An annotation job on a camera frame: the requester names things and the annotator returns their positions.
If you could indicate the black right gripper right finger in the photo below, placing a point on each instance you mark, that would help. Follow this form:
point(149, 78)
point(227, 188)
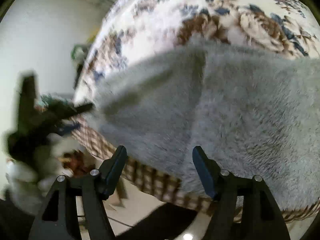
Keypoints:
point(246, 208)

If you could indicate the floral bed quilt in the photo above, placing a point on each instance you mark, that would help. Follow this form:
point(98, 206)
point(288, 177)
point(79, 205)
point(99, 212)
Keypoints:
point(136, 29)

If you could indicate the white gloved left hand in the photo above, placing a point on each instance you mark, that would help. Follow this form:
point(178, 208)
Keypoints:
point(30, 183)

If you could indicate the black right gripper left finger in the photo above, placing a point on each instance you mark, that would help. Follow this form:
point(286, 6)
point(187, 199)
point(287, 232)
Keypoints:
point(58, 217)

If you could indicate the grey fleece pants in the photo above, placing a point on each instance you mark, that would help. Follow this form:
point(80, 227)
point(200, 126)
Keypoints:
point(251, 111)

